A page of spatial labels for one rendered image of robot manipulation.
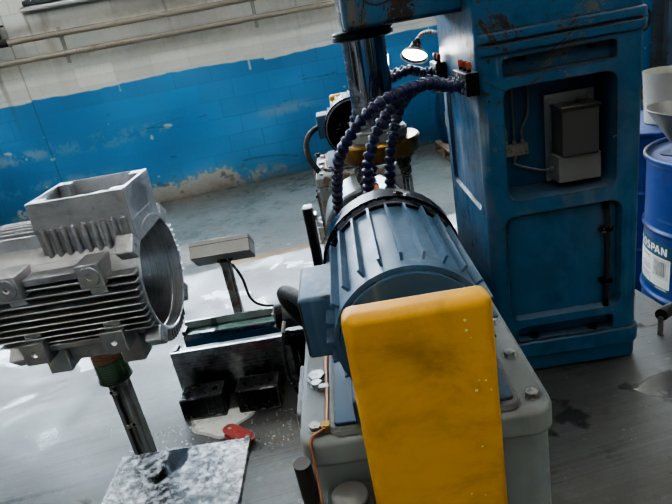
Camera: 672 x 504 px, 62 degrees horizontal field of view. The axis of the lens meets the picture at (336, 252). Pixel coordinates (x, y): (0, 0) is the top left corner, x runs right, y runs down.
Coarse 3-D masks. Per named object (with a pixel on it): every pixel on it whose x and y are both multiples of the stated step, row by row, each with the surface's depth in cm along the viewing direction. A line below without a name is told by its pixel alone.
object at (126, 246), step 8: (160, 208) 78; (120, 240) 67; (128, 240) 67; (136, 240) 68; (120, 248) 66; (128, 248) 66; (136, 248) 68; (120, 256) 67; (128, 256) 67; (136, 256) 67; (184, 288) 83; (184, 296) 82; (152, 328) 71; (160, 328) 71; (152, 336) 71; (160, 336) 71; (152, 344) 72; (16, 352) 72; (16, 360) 72; (24, 360) 72
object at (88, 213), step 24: (48, 192) 72; (72, 192) 75; (96, 192) 66; (120, 192) 66; (144, 192) 73; (48, 216) 67; (72, 216) 67; (96, 216) 67; (120, 216) 67; (144, 216) 72; (48, 240) 68; (72, 240) 68; (96, 240) 68
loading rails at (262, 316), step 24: (240, 312) 145; (264, 312) 144; (192, 336) 142; (216, 336) 143; (240, 336) 143; (264, 336) 135; (192, 360) 132; (216, 360) 133; (240, 360) 133; (264, 360) 133; (288, 360) 133; (192, 384) 135
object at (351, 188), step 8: (352, 176) 162; (376, 176) 159; (384, 176) 161; (344, 184) 159; (352, 184) 154; (384, 184) 152; (344, 192) 152; (352, 192) 148; (360, 192) 148; (328, 200) 165; (344, 200) 148; (328, 208) 158; (328, 216) 152; (328, 224) 151
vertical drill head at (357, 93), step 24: (336, 0) 109; (360, 48) 110; (384, 48) 112; (360, 72) 112; (384, 72) 113; (360, 96) 114; (360, 144) 117; (384, 144) 113; (408, 144) 115; (360, 168) 119; (408, 168) 119
